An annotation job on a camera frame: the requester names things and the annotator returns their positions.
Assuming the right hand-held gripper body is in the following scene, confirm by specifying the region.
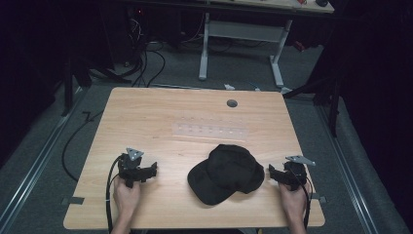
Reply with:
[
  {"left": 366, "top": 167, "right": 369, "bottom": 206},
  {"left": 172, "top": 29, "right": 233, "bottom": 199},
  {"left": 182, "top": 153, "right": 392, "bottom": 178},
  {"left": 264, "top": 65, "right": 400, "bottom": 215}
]
[{"left": 283, "top": 154, "right": 317, "bottom": 192}]

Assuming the desk with white metal frame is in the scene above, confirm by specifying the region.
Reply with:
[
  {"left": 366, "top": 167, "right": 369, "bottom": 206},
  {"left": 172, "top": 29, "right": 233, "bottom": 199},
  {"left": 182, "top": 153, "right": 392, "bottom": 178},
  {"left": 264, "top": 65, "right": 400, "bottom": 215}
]
[{"left": 198, "top": 0, "right": 336, "bottom": 90}]

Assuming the bundle of black cables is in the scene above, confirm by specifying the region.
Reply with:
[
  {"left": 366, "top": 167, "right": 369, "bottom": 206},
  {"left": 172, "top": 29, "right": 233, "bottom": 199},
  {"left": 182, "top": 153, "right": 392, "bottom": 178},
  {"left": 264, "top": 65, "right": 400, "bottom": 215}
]
[{"left": 122, "top": 16, "right": 168, "bottom": 89}]

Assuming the grey tape piece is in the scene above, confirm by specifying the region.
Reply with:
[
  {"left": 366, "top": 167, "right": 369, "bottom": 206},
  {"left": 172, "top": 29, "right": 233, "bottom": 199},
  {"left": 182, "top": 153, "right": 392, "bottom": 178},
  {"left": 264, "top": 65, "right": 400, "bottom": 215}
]
[
  {"left": 60, "top": 196, "right": 86, "bottom": 207},
  {"left": 311, "top": 192, "right": 328, "bottom": 205}
]

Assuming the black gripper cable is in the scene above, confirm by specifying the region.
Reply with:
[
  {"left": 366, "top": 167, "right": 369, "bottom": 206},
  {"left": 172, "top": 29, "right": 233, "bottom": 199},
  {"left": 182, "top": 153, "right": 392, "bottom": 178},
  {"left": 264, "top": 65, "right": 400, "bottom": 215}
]
[
  {"left": 104, "top": 154, "right": 127, "bottom": 234},
  {"left": 291, "top": 167, "right": 315, "bottom": 230}
]

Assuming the black metal stand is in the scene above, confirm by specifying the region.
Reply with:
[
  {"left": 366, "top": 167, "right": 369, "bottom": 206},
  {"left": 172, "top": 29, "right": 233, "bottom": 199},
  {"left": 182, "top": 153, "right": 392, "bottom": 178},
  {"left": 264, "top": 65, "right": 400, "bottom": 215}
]
[
  {"left": 59, "top": 48, "right": 94, "bottom": 117},
  {"left": 282, "top": 73, "right": 343, "bottom": 138}
]

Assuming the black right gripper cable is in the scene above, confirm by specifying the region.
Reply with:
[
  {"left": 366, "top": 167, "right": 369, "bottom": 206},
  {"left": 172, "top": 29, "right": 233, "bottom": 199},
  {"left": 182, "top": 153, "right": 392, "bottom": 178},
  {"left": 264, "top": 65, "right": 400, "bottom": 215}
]
[{"left": 291, "top": 167, "right": 315, "bottom": 230}]

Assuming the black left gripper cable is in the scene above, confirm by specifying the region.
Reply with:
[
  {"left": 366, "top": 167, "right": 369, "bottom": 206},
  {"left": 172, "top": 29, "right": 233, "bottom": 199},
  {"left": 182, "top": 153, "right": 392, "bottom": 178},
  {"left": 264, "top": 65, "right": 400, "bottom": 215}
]
[{"left": 104, "top": 154, "right": 127, "bottom": 234}]

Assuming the dark curtain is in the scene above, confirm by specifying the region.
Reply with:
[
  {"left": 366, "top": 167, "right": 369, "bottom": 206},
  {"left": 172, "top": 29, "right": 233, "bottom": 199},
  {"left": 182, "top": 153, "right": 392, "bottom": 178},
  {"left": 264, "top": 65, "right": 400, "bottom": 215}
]
[
  {"left": 0, "top": 0, "right": 108, "bottom": 169},
  {"left": 306, "top": 0, "right": 413, "bottom": 225}
]

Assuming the metal floor rail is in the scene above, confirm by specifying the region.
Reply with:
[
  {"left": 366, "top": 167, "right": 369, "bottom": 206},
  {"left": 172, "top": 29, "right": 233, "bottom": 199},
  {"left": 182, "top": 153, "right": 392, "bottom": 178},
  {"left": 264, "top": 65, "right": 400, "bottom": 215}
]
[
  {"left": 316, "top": 102, "right": 382, "bottom": 234},
  {"left": 0, "top": 87, "right": 90, "bottom": 234}
]

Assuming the black baseball cap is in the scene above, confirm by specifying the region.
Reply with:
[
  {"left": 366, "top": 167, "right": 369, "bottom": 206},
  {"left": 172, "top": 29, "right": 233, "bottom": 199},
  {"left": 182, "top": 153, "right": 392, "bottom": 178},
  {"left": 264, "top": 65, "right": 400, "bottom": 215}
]
[{"left": 187, "top": 143, "right": 266, "bottom": 207}]

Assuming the black floor cable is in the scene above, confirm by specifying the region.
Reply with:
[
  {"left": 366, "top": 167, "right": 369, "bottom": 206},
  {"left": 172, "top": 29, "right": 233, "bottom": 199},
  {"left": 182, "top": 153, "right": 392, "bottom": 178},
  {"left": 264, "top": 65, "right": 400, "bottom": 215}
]
[{"left": 60, "top": 110, "right": 105, "bottom": 183}]

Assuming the person's left hand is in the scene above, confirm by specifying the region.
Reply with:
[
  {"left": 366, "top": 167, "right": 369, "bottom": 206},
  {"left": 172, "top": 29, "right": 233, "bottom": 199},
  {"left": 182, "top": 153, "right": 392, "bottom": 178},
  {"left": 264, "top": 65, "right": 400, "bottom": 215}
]
[{"left": 112, "top": 177, "right": 141, "bottom": 217}]

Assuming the person's right hand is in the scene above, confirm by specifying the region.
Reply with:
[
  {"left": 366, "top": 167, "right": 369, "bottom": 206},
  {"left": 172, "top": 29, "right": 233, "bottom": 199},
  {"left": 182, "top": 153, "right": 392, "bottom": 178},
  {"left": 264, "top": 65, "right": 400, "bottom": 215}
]
[{"left": 278, "top": 182, "right": 312, "bottom": 218}]

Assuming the clear tape patch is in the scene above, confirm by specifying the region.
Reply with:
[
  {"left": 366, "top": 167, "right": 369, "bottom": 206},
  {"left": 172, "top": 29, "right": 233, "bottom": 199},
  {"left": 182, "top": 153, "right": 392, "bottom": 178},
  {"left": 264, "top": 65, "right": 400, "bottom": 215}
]
[{"left": 170, "top": 121, "right": 250, "bottom": 142}]

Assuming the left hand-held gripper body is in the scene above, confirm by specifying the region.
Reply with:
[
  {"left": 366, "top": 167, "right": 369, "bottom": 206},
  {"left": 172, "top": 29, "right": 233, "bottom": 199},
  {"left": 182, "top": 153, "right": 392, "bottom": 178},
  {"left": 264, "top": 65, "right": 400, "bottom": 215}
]
[{"left": 117, "top": 147, "right": 146, "bottom": 189}]

